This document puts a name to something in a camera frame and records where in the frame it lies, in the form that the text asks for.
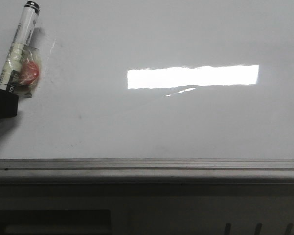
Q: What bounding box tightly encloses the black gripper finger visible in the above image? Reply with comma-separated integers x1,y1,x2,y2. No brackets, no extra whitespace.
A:
0,89,19,120

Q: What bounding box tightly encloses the red magnet taped to marker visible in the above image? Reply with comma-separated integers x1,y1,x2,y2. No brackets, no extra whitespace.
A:
16,46,41,98

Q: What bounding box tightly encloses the white black whiteboard marker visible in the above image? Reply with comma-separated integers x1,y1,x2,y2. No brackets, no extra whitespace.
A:
0,1,40,93

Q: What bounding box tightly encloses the white whiteboard with aluminium frame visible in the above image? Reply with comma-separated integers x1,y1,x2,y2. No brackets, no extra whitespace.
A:
0,0,294,183

